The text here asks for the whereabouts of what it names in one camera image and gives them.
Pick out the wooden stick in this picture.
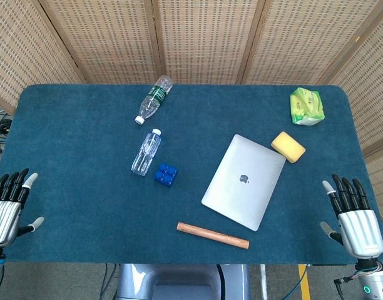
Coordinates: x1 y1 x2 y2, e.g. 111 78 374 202
176 222 250 250

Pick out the clear unlabelled water bottle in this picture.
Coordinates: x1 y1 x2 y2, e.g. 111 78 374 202
130 127 163 178

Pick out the bamboo screen panel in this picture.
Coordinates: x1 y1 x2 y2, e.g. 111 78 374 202
38 0 163 84
152 0 269 85
316 18 383 219
237 0 383 85
0 0 84 115

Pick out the blue toy brick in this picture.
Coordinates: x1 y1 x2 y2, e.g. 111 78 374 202
153 162 179 188

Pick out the yellow floor tape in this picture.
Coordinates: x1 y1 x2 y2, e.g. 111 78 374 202
297 264 312 300

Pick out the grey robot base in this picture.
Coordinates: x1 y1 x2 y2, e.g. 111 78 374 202
116 264 252 300

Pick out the green label plastic bottle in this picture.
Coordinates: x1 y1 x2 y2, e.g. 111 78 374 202
135 74 173 126

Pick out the black floor cable bundle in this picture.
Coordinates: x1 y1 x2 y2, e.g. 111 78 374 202
0 111 13 139

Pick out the white table leg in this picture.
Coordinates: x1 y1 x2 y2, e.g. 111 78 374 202
259 264 269 300

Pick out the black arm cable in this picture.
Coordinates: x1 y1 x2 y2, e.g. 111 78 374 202
334 274 363 300

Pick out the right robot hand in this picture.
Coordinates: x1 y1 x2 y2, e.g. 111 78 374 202
320 173 383 259

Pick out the yellow sponge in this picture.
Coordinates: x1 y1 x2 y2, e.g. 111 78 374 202
270 131 307 164

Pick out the blue table mat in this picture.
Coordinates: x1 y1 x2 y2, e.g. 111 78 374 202
0 83 383 266

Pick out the silver laptop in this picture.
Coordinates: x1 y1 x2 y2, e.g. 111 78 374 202
201 134 287 233

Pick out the green tissue pack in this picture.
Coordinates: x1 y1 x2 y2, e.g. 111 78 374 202
289 87 325 126

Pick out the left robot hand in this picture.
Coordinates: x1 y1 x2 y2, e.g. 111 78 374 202
0 168 44 248

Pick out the blue cable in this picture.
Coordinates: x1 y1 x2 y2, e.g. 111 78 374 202
100 264 121 300

